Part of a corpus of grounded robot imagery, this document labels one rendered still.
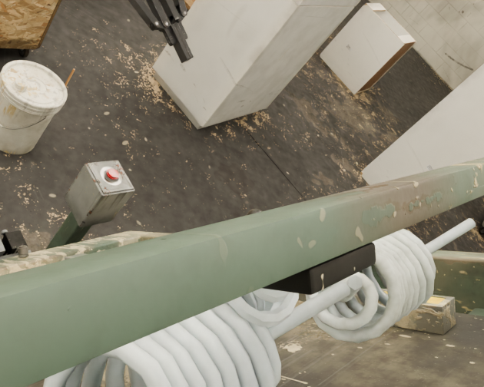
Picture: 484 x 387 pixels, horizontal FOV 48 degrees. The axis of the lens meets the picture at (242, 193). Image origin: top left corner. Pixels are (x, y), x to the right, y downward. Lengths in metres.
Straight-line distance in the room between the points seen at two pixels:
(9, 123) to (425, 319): 2.22
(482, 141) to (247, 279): 4.32
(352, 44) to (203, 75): 2.65
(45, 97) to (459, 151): 3.10
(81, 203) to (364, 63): 4.55
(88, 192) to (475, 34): 7.72
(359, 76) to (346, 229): 5.70
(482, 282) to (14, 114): 2.14
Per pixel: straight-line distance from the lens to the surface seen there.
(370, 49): 5.84
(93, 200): 1.61
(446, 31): 8.93
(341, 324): 0.35
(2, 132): 2.76
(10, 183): 2.73
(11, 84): 2.64
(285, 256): 0.17
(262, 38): 3.29
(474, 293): 1.04
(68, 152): 2.99
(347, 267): 0.21
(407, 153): 4.61
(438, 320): 0.81
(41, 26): 3.24
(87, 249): 1.47
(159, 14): 1.06
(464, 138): 4.48
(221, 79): 3.47
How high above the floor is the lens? 2.04
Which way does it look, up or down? 36 degrees down
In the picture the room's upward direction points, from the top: 44 degrees clockwise
